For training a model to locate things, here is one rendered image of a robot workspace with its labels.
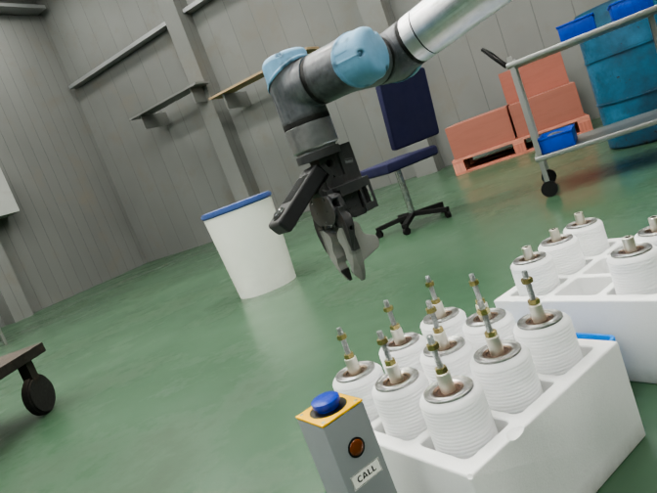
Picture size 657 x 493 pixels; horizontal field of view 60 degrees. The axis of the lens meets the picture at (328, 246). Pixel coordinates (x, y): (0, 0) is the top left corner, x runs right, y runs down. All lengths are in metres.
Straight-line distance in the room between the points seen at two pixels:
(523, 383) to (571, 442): 0.11
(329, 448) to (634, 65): 3.74
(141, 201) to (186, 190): 1.19
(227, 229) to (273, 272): 0.38
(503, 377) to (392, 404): 0.18
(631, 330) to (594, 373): 0.26
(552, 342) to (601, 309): 0.29
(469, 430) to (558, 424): 0.15
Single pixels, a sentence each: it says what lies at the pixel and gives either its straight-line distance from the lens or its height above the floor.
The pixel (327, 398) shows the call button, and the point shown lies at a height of 0.33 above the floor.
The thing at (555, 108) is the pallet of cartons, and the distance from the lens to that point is 6.10.
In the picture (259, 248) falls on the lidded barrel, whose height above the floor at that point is 0.27.
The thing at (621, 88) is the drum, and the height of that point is 0.40.
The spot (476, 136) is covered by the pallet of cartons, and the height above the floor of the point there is 0.32.
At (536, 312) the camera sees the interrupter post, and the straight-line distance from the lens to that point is 1.01.
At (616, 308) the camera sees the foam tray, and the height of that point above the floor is 0.16.
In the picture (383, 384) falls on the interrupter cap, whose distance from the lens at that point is 0.96.
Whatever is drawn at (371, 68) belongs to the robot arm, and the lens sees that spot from 0.80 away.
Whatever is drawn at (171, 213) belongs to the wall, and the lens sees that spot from 10.65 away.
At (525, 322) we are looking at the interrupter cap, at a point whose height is 0.25.
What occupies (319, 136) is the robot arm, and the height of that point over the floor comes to 0.66.
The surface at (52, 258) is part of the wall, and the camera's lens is 10.48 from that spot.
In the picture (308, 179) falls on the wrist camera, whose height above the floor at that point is 0.61.
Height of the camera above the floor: 0.63
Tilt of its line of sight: 8 degrees down
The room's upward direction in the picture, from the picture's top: 21 degrees counter-clockwise
